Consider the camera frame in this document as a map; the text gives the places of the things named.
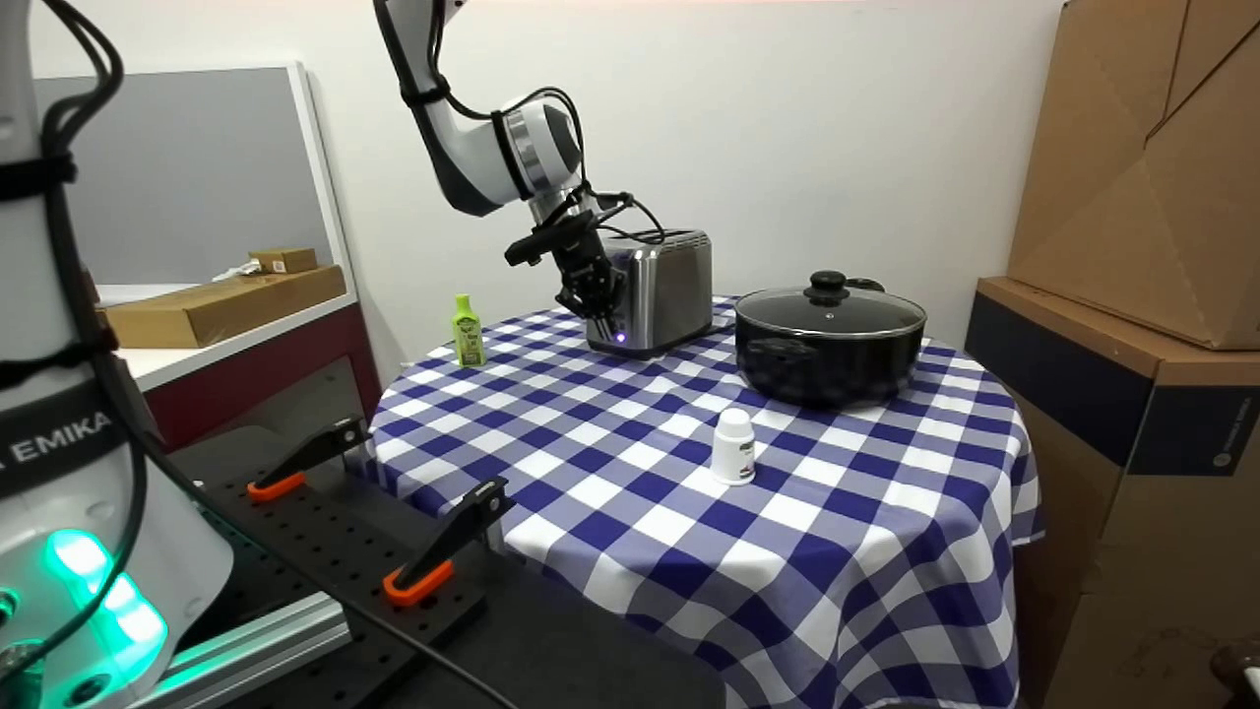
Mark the large cardboard box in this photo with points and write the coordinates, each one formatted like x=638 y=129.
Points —
x=1142 y=188

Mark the silver toaster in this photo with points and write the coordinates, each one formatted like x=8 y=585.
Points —
x=662 y=295

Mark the small white plastic bottle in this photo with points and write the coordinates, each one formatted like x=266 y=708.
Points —
x=735 y=447

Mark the dark red cabinet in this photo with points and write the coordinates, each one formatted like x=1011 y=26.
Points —
x=212 y=389

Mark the green plastic bottle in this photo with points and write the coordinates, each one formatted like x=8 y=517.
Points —
x=468 y=334

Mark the black orange clamp far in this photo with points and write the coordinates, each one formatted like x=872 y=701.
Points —
x=291 y=473

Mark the grey partition board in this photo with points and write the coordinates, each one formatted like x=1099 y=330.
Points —
x=189 y=173

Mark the black orange clamp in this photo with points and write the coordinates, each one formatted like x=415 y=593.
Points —
x=291 y=473
x=436 y=571

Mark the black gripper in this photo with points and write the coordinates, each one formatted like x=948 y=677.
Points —
x=567 y=238

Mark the blue white checkered tablecloth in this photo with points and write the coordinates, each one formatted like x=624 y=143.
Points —
x=865 y=567

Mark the black pot with lid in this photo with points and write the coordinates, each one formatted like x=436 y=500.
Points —
x=827 y=345

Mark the flat cardboard box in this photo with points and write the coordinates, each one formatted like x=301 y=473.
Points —
x=260 y=290

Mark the black orange clamp near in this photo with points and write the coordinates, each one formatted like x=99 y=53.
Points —
x=436 y=571

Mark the black blue cardboard box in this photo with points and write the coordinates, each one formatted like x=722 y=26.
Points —
x=1142 y=588

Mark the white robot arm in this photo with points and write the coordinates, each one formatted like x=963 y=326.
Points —
x=491 y=158

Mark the black perforated breadboard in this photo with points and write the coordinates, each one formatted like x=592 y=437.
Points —
x=503 y=635

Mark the second white robot arm base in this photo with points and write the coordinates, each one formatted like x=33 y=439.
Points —
x=103 y=557

